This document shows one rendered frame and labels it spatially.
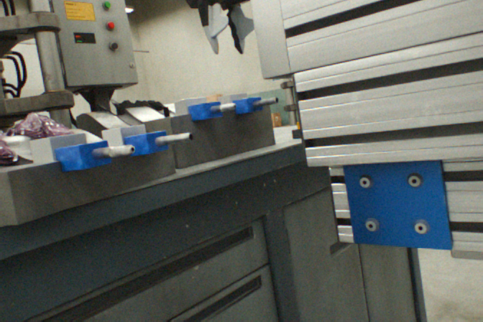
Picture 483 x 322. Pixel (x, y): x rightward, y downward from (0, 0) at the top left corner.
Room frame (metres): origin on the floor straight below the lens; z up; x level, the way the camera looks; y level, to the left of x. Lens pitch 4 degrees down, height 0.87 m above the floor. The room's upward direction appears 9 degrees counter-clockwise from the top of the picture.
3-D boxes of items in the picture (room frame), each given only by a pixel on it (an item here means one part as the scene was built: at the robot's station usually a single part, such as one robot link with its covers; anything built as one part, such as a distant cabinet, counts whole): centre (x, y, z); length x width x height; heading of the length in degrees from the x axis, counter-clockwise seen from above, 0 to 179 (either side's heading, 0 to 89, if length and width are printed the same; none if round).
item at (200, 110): (0.69, 0.05, 0.89); 0.13 x 0.05 x 0.05; 45
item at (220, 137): (0.93, 0.20, 0.87); 0.50 x 0.26 x 0.14; 45
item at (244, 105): (0.77, -0.03, 0.89); 0.13 x 0.05 x 0.05; 45
